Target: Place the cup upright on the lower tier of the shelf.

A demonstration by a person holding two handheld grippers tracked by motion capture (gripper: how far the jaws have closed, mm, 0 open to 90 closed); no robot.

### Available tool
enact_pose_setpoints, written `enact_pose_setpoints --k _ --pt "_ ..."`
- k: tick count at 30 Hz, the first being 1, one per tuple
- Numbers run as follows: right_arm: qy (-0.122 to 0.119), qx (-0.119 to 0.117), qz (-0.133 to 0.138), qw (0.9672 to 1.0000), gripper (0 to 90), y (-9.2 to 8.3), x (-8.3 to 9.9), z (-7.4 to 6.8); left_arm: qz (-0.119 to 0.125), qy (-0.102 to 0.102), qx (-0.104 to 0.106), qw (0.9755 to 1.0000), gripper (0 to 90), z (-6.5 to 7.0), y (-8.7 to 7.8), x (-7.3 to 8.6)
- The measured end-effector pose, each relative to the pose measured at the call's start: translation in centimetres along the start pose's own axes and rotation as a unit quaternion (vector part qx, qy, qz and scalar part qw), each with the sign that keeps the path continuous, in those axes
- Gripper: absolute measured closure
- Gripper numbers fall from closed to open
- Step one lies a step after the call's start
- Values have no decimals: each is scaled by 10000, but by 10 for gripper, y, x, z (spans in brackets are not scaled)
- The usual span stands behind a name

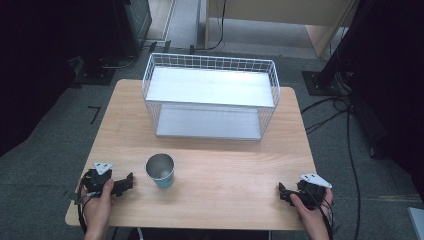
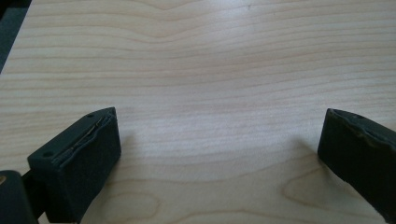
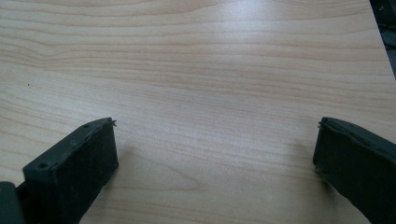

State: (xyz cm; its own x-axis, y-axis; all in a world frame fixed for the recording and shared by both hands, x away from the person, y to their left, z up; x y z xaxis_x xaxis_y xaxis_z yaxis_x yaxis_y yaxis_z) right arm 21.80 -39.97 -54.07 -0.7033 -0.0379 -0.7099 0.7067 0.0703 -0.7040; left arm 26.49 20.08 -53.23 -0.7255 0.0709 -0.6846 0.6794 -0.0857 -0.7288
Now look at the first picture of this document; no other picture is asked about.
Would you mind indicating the black stand base plate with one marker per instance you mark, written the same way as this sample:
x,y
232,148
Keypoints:
x,y
321,83

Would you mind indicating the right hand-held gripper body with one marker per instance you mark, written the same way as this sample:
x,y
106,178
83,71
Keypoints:
x,y
311,191

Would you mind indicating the black metal stand pole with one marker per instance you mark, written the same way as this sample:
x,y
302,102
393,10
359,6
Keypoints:
x,y
346,43

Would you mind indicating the grey box corner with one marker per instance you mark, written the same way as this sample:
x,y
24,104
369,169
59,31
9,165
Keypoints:
x,y
416,221

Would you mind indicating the wooden table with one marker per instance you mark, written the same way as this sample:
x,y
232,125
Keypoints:
x,y
206,186

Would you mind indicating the person's left hand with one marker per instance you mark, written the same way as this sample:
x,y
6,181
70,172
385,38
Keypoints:
x,y
96,206

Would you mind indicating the teal metal cup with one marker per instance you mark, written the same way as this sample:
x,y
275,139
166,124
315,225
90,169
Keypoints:
x,y
160,170

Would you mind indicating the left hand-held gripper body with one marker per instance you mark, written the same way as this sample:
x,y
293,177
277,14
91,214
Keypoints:
x,y
95,180

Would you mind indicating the dark equipment cabinet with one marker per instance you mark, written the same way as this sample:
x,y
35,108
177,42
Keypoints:
x,y
131,26

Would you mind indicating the person's right hand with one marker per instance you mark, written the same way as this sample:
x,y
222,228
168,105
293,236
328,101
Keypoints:
x,y
313,215

